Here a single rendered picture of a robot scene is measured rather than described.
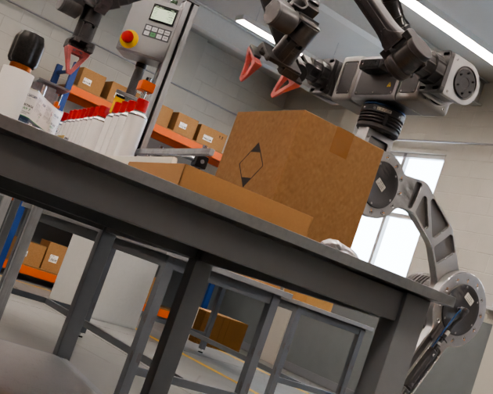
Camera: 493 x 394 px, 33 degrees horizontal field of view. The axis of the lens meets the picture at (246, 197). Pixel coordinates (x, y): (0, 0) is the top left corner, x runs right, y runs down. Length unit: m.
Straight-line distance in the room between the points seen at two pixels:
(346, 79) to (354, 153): 0.80
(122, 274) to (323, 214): 6.22
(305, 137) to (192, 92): 9.27
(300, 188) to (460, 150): 7.43
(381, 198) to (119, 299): 5.78
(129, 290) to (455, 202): 3.50
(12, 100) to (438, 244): 1.35
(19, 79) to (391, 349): 1.27
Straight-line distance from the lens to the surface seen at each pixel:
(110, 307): 8.01
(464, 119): 9.34
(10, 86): 2.32
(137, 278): 8.10
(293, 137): 1.79
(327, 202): 1.84
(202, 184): 1.36
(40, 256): 9.70
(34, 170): 1.29
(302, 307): 6.22
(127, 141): 2.12
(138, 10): 2.67
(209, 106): 11.33
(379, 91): 2.51
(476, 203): 8.77
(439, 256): 2.66
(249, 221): 1.36
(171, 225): 1.35
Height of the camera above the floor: 0.71
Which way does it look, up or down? 6 degrees up
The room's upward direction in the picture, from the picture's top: 20 degrees clockwise
